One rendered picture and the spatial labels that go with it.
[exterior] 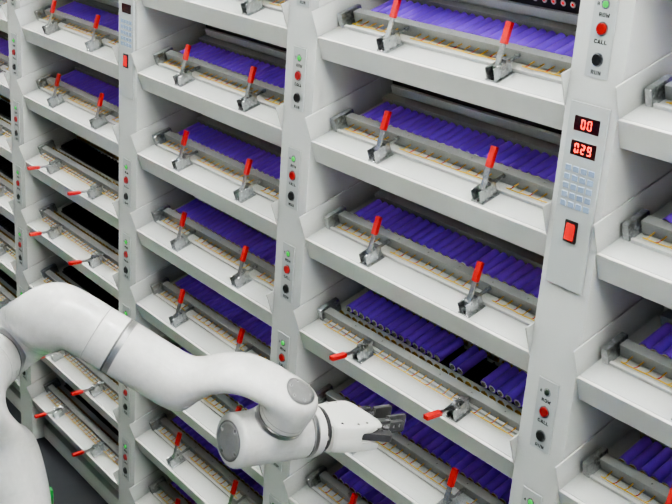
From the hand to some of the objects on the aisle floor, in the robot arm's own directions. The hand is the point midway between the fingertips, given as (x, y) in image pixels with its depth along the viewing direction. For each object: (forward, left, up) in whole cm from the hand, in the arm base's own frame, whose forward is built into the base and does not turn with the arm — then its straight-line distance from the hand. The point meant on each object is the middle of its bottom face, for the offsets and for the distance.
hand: (387, 418), depth 180 cm
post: (+30, -22, -98) cm, 105 cm away
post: (+32, +48, -98) cm, 114 cm away
